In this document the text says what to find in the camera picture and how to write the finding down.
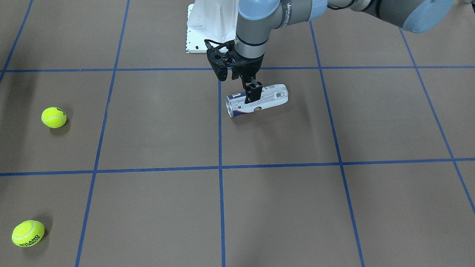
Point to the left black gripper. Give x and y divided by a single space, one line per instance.
248 69

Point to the clear tennis ball can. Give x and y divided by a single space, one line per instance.
271 96

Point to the yellow Wilson tennis ball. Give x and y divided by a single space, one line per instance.
53 117

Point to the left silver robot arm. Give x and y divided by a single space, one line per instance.
257 18

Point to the yellow Roland Garros tennis ball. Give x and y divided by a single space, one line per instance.
28 233

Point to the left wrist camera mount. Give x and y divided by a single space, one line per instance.
217 59

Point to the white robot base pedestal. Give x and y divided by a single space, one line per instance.
210 19

